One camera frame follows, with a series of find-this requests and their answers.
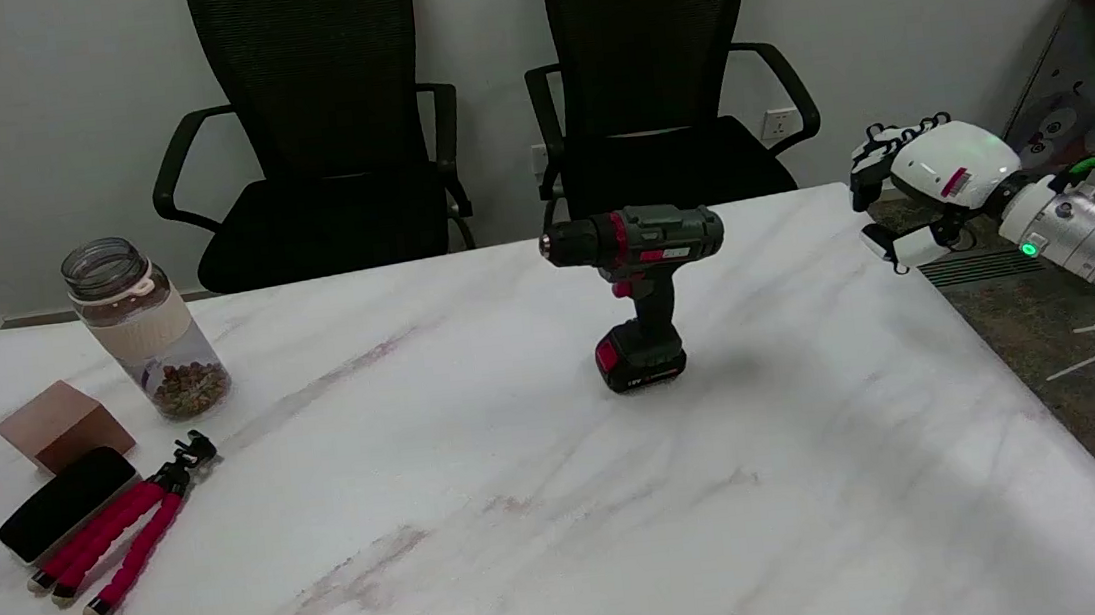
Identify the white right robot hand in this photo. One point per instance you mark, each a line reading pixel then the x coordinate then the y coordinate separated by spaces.
pixel 946 164

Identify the dark green power screwdriver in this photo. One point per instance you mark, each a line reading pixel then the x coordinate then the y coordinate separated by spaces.
pixel 661 236

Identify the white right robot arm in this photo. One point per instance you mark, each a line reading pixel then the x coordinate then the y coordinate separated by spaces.
pixel 1093 235

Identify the floor vent grille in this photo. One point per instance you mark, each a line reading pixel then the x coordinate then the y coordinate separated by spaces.
pixel 986 267

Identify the grey panda print panel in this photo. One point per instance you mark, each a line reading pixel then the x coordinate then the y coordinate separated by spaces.
pixel 1077 66

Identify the black mesh office chair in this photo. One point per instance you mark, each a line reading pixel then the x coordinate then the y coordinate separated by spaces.
pixel 316 89
pixel 654 56

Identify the glass jar with nuts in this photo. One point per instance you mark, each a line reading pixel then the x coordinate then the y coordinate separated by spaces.
pixel 148 336

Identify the red flexible mini tripod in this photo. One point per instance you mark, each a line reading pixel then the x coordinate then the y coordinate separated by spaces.
pixel 119 550

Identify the brown wooden block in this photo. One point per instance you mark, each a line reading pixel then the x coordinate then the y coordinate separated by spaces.
pixel 62 425

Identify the black whiteboard eraser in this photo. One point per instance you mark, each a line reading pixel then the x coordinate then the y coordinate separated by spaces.
pixel 64 503

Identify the white wall socket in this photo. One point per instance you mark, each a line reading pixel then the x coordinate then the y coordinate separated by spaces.
pixel 779 124
pixel 539 158

